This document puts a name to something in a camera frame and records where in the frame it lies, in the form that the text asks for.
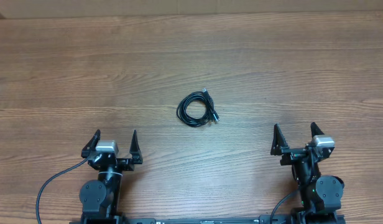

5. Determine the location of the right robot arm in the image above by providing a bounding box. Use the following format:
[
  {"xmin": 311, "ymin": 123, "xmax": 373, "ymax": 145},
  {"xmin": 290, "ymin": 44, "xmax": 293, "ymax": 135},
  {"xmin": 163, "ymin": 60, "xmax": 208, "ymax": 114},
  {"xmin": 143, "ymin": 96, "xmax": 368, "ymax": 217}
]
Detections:
[{"xmin": 269, "ymin": 122, "xmax": 346, "ymax": 223}]

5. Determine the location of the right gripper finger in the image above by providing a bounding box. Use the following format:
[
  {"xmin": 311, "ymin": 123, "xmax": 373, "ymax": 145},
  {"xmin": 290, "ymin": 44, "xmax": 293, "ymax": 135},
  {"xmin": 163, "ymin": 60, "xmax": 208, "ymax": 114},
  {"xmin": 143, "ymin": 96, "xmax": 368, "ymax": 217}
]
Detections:
[
  {"xmin": 270, "ymin": 123, "xmax": 289, "ymax": 156},
  {"xmin": 310, "ymin": 122, "xmax": 324, "ymax": 138}
]

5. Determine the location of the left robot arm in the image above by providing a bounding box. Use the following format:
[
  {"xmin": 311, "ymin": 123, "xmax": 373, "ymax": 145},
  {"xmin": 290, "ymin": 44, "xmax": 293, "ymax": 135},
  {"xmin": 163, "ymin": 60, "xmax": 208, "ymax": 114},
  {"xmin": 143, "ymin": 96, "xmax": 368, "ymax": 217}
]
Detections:
[{"xmin": 79, "ymin": 130, "xmax": 143, "ymax": 224}]

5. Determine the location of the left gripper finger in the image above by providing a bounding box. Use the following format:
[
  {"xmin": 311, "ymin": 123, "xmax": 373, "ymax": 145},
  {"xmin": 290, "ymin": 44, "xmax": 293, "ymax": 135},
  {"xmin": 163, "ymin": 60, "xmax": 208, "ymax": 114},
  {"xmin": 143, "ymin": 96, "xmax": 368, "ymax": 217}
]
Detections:
[
  {"xmin": 81, "ymin": 129, "xmax": 101, "ymax": 158},
  {"xmin": 129, "ymin": 130, "xmax": 143, "ymax": 164}
]

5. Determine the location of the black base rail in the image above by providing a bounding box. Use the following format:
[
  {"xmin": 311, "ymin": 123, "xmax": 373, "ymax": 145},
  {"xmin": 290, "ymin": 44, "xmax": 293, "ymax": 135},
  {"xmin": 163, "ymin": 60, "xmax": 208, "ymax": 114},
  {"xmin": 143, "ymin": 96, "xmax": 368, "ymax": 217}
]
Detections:
[{"xmin": 122, "ymin": 213, "xmax": 301, "ymax": 224}]

